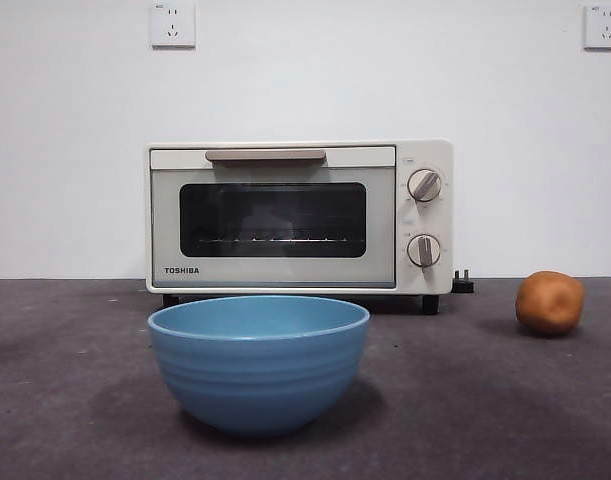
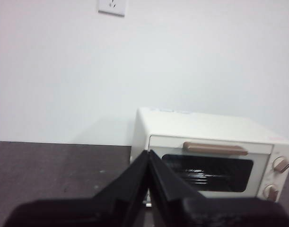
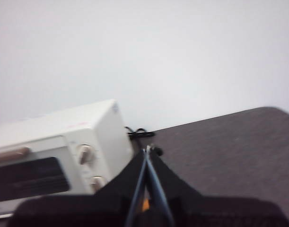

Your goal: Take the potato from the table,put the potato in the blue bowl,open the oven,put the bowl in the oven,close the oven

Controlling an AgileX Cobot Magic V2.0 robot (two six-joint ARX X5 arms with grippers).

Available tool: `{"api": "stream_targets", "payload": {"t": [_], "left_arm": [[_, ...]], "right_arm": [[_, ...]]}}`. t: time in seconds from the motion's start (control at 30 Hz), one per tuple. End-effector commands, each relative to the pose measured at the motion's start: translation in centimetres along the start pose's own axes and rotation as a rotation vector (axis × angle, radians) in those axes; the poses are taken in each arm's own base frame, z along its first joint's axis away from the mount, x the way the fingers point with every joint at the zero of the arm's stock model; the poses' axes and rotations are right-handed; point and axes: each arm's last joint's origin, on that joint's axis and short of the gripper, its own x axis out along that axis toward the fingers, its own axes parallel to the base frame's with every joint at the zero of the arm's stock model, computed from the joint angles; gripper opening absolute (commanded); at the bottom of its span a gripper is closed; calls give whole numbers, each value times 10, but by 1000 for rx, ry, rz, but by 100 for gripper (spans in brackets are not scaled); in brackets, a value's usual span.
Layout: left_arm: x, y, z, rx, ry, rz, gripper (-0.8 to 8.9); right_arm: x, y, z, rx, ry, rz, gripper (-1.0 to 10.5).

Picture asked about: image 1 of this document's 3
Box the oven door with beige handle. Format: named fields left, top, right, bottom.
left=149, top=145, right=397, bottom=290

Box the blue ribbed bowl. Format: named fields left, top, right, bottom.
left=147, top=294, right=371, bottom=440

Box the brown potato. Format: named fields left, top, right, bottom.
left=515, top=270, right=585, bottom=337

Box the beige oven timer knob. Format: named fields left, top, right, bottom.
left=407, top=233, right=442, bottom=271

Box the beige oven temperature knob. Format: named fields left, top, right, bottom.
left=407, top=168, right=443, bottom=204

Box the cream Toshiba toaster oven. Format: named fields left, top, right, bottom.
left=144, top=138, right=455, bottom=317

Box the black power plug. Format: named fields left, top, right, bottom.
left=452, top=268, right=476, bottom=294

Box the oven wire rack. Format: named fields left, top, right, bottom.
left=197, top=232, right=349, bottom=247

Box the white wall socket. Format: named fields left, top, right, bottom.
left=151, top=1, right=197, bottom=50
left=583, top=4, right=611, bottom=51

